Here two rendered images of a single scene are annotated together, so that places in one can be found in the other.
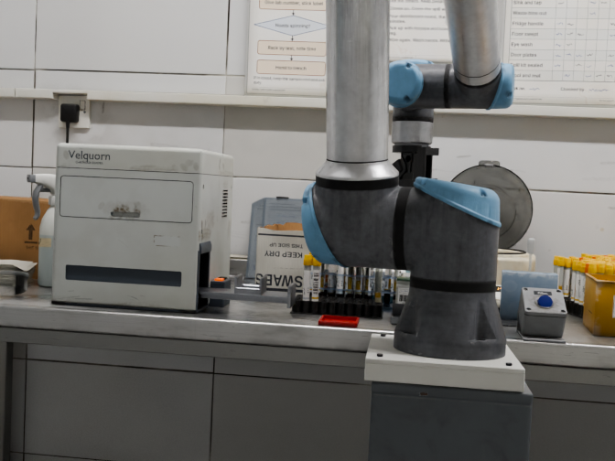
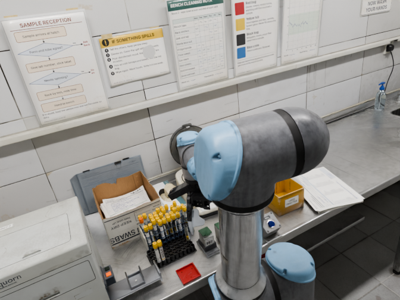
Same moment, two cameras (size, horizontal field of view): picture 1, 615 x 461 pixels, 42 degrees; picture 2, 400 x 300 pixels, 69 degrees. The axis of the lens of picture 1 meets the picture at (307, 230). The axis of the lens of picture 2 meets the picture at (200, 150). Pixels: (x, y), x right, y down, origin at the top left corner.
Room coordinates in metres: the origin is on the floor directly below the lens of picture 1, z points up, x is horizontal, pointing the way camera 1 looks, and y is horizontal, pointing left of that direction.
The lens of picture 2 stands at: (0.74, 0.22, 1.70)
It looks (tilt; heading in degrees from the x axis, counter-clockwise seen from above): 26 degrees down; 330
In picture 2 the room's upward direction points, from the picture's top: 8 degrees counter-clockwise
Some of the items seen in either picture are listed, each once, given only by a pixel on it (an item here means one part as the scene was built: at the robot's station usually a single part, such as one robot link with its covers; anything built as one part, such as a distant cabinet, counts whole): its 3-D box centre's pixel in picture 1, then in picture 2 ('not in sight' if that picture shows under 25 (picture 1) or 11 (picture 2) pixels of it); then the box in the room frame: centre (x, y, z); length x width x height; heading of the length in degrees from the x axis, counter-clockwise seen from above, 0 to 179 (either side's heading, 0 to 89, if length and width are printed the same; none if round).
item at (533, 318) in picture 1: (539, 311); (264, 222); (1.40, -0.41, 0.92); 0.13 x 0.07 x 0.08; 173
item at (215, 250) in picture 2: (405, 312); (207, 244); (1.48, -0.19, 0.89); 0.09 x 0.05 x 0.04; 173
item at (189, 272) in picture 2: (339, 321); (188, 273); (1.42, -0.06, 0.88); 0.07 x 0.07 x 0.01; 83
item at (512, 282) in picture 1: (527, 298); not in sight; (1.51, -0.42, 0.92); 0.10 x 0.07 x 0.10; 78
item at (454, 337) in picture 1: (450, 313); not in sight; (1.09, -0.20, 0.95); 0.15 x 0.15 x 0.10
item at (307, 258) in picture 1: (339, 284); (169, 242); (1.55, -0.07, 0.93); 0.17 x 0.09 x 0.11; 84
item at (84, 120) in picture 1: (74, 112); not in sight; (2.14, 0.63, 1.29); 0.09 x 0.01 x 0.09; 83
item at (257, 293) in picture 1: (238, 288); (129, 283); (1.48, 0.12, 0.92); 0.21 x 0.07 x 0.05; 83
